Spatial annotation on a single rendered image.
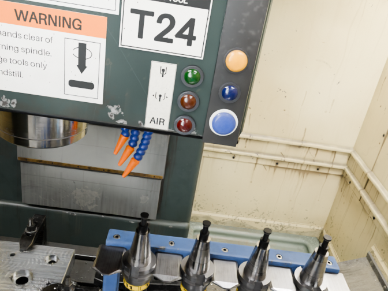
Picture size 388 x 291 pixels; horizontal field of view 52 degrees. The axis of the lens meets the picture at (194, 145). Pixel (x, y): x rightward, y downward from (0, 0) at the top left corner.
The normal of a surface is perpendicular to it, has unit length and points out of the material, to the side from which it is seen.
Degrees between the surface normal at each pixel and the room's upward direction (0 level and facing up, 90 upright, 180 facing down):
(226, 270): 0
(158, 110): 90
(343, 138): 90
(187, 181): 90
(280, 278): 0
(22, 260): 0
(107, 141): 90
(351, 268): 24
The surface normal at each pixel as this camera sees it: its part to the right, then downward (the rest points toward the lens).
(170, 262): 0.15, -0.88
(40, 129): 0.28, 0.47
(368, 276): -0.27, -0.86
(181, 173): 0.00, 0.45
